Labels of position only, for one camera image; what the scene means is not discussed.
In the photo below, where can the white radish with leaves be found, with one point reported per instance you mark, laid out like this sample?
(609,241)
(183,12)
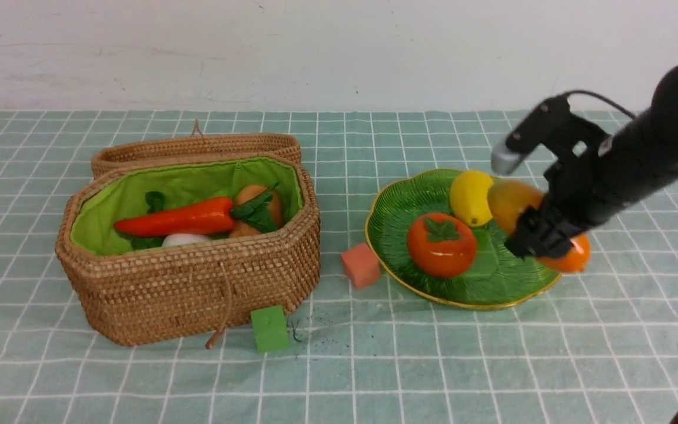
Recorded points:
(183,239)

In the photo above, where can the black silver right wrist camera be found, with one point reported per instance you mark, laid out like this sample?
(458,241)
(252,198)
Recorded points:
(551,124)

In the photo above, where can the green glass leaf plate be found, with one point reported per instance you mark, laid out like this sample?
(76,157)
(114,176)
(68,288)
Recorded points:
(496,280)

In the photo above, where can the yellow lemon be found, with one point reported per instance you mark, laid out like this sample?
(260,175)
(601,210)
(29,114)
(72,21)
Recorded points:
(468,198)

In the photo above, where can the orange carrot with leaves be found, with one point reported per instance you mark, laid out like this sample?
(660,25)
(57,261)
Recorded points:
(210,216)

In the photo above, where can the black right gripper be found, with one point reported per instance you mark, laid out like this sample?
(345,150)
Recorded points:
(570,191)

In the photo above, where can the woven wicker basket lid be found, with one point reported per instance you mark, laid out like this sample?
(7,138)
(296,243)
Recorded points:
(197,144)

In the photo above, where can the green checkered tablecloth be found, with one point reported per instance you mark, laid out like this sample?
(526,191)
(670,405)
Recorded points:
(601,347)

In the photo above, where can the woven wicker basket green lining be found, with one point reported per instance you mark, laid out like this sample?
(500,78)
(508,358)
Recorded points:
(135,291)

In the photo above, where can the brown potato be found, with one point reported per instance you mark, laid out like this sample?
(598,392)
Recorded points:
(253,225)

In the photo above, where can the orange persimmon green calyx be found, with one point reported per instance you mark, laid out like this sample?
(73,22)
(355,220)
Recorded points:
(440,245)

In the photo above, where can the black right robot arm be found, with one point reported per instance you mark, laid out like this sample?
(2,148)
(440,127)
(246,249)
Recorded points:
(595,175)

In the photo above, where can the orange yellow mango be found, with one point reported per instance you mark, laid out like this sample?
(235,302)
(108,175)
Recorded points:
(514,206)

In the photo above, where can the salmon pink foam cube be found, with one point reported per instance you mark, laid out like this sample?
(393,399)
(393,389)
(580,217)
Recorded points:
(361,266)

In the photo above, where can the green foam cube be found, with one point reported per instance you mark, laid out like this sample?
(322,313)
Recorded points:
(270,329)

